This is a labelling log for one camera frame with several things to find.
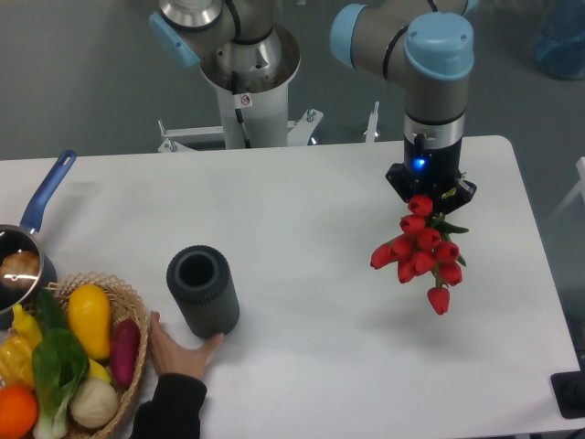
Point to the small yellow pepper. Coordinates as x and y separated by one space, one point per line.
26 326

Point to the dark grey ribbed vase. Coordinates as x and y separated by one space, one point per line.
199 278

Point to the person's bare hand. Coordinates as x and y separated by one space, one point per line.
169 357

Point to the black sleeved forearm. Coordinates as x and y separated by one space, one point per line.
173 412

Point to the blue translucent container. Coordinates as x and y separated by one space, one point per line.
558 45

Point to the blue handled saucepan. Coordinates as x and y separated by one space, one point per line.
25 268

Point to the green bok choy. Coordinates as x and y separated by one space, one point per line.
59 365

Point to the orange fruit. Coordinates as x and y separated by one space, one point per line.
19 411

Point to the yellow bell pepper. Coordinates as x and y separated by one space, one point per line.
16 362

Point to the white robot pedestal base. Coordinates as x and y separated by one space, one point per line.
252 89

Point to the white garlic bulb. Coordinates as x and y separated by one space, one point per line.
95 404

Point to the red tulip bouquet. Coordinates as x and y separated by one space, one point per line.
425 246

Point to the yellow squash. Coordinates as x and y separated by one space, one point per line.
90 318

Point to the woven wicker basket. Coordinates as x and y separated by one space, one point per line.
125 303

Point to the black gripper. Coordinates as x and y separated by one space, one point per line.
431 172

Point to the purple eggplant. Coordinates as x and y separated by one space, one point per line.
124 351

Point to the black device at table edge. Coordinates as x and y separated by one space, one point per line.
568 388

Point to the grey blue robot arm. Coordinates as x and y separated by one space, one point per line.
426 47

